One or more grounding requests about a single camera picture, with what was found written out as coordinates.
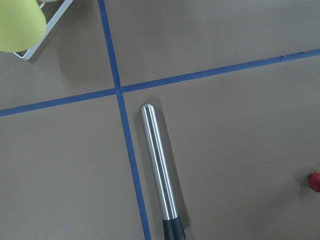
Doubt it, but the white wire cup rack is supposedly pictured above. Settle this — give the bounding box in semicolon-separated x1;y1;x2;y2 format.
12;0;75;62

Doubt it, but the steel muddler black tip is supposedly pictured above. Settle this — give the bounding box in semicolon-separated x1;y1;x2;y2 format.
140;103;186;240

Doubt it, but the red strawberry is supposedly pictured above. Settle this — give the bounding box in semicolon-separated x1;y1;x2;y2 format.
308;170;320;193

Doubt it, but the yellow plastic cup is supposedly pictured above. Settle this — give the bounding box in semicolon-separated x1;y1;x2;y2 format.
0;0;47;53

